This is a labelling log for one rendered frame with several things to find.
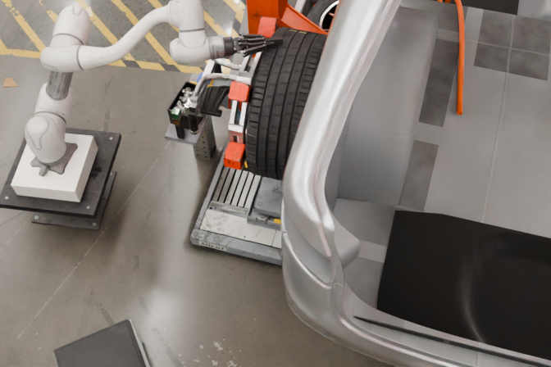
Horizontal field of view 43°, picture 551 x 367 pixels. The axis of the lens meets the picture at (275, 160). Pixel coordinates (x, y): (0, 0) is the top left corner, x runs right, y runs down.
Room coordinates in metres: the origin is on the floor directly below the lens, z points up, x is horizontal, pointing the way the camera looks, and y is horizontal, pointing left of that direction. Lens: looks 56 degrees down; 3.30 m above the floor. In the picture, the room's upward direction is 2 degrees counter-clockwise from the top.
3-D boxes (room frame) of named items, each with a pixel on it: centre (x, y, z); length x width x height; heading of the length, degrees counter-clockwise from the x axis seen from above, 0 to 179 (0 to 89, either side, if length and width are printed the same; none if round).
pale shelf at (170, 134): (2.25, 0.40, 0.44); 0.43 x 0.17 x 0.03; 163
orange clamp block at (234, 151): (1.66, 0.17, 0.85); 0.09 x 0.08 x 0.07; 163
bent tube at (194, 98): (1.91, 0.23, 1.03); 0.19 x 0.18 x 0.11; 73
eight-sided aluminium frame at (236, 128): (1.97, 0.08, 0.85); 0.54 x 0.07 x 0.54; 163
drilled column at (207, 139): (2.28, 0.40, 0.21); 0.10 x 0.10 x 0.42; 73
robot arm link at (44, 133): (2.01, 1.10, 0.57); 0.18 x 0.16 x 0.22; 175
